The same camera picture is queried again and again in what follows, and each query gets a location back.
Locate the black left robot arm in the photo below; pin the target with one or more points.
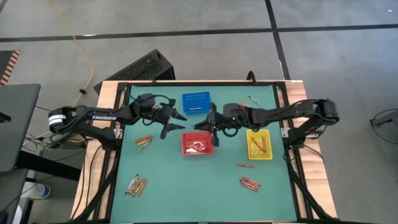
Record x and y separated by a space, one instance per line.
104 117

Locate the yellow plastic basket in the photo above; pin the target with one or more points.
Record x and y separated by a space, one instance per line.
259 131

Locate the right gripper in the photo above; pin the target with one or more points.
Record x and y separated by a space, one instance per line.
218 121

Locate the crayons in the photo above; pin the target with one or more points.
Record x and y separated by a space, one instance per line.
135 186

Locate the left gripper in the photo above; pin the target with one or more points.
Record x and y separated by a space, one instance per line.
164 113

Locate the black perforated computer case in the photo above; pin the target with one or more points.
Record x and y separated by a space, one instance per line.
140 68

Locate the black aluminium table frame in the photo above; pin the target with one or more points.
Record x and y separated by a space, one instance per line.
202 83

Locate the yellow crayon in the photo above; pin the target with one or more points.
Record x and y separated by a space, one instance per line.
257 143

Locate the blue plastic basket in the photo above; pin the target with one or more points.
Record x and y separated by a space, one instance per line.
202 95

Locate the black orange striped mat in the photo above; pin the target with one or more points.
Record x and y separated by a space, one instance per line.
6 62

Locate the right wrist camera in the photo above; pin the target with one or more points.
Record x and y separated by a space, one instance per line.
231 110

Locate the red plastic basket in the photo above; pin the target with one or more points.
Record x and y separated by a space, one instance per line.
197 134

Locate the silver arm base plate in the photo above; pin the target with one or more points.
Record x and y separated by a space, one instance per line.
284 132
118 133

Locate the white plastic bottle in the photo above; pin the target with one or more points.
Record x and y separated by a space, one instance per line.
37 190

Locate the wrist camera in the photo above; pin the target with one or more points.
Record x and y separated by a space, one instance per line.
231 110
146 101

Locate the teal table mat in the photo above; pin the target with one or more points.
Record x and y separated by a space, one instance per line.
186 186

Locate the black desk leg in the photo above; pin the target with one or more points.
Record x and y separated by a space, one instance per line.
46 165

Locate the grey desk top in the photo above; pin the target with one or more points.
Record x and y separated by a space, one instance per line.
12 193
18 124

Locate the blue crayon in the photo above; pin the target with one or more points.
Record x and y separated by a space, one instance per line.
195 108

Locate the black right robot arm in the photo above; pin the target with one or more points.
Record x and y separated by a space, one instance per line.
280 112

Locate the black desk object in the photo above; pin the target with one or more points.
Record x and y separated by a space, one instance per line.
4 117

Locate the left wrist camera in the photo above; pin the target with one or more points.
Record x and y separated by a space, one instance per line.
146 101

